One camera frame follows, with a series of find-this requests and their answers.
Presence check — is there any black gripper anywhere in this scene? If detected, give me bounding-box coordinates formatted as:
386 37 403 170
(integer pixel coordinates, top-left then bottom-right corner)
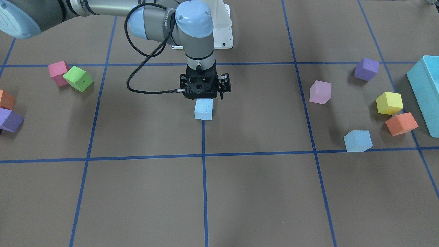
180 64 218 99

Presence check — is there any light blue block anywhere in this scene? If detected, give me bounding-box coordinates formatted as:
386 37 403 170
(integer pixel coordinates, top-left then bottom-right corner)
343 130 373 152
194 98 213 121

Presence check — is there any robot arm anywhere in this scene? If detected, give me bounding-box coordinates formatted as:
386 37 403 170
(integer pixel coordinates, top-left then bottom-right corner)
1 0 231 99

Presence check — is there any green foam block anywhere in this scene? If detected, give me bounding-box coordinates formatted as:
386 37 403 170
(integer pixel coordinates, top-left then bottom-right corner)
63 66 94 92

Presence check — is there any light pink foam block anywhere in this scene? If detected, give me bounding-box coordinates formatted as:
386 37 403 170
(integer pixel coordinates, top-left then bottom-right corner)
309 80 331 104

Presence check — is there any dark pink foam block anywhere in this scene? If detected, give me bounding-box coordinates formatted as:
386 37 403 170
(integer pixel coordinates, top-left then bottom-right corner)
48 61 70 86

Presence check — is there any purple foam block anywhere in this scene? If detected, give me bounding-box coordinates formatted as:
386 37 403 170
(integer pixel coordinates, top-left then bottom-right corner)
0 108 24 133
354 58 379 81

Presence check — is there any yellow foam block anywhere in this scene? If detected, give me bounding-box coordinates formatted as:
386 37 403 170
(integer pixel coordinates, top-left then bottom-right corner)
375 91 404 115

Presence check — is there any orange foam block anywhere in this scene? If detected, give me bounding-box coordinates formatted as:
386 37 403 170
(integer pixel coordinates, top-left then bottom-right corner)
385 112 419 136
0 89 15 111

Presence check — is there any teal plastic bin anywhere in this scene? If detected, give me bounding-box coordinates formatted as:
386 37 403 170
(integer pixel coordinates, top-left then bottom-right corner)
406 55 439 138

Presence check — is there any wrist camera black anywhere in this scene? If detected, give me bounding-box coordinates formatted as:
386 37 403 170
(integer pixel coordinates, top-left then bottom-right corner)
218 73 232 100

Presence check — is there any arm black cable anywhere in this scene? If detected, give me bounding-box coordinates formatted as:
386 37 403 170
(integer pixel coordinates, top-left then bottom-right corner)
124 3 187 95

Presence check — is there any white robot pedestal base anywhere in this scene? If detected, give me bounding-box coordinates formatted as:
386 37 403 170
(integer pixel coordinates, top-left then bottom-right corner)
175 0 233 49

